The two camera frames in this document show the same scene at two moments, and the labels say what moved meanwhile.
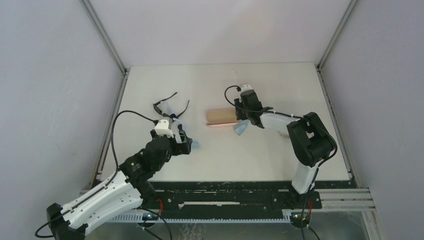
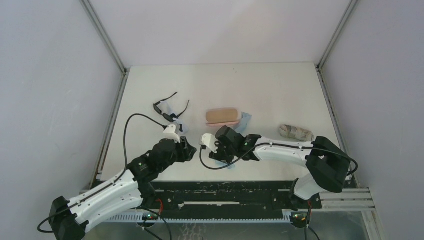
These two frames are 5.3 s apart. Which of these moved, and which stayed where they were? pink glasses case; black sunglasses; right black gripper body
Moved: right black gripper body
Stayed: pink glasses case; black sunglasses
